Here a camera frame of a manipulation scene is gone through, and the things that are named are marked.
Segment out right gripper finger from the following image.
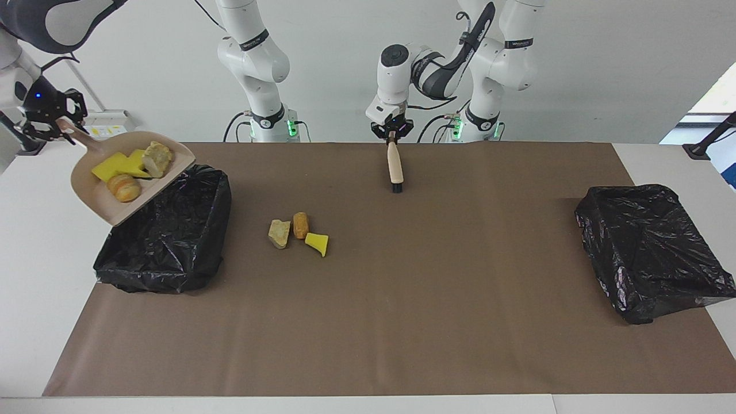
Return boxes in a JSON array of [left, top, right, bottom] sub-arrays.
[[63, 89, 88, 130], [23, 118, 74, 144]]

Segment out beige brush black bristles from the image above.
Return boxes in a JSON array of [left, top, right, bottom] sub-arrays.
[[387, 131, 404, 193]]

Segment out lumpy yellow sponge piece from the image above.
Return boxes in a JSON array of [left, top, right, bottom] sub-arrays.
[[92, 152, 130, 182]]

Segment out notched yellow sponge piece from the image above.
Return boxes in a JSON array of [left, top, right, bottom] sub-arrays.
[[128, 149, 167, 179]]

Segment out orange striped croissant piece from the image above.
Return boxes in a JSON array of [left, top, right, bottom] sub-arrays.
[[107, 174, 142, 203]]

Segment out pale yellow piece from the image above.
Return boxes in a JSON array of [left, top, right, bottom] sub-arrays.
[[142, 141, 173, 178]]

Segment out pink plastic dustpan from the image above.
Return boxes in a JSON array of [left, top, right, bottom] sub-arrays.
[[57, 118, 196, 227]]

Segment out grey-yellow sponge chunk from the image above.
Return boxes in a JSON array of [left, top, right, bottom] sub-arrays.
[[268, 219, 292, 250]]

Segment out bin with black bag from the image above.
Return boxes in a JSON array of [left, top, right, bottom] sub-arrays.
[[574, 184, 736, 325], [93, 163, 232, 294]]

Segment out brown paper table mat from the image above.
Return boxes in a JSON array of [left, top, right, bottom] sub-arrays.
[[42, 142, 736, 397]]

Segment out bright window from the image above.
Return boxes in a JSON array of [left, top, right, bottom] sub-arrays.
[[660, 62, 736, 190]]

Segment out black left base cable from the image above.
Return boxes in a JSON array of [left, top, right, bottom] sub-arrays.
[[418, 114, 461, 143]]

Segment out black base cable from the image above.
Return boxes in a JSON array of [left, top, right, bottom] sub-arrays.
[[418, 114, 461, 143], [223, 111, 254, 143]]

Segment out grey wall conduit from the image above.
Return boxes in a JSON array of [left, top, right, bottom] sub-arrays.
[[63, 57, 108, 112]]

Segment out white wall socket box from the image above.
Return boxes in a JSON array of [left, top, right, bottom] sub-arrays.
[[80, 109, 137, 139]]

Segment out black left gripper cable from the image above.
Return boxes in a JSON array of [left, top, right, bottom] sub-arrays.
[[408, 3, 495, 113]]

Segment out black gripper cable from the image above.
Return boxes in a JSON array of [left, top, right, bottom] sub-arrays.
[[40, 0, 226, 72], [408, 3, 495, 113]]

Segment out black right base cable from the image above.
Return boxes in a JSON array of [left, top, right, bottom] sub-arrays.
[[223, 111, 254, 143]]

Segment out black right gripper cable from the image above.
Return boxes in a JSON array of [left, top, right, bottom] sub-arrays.
[[40, 0, 226, 72]]

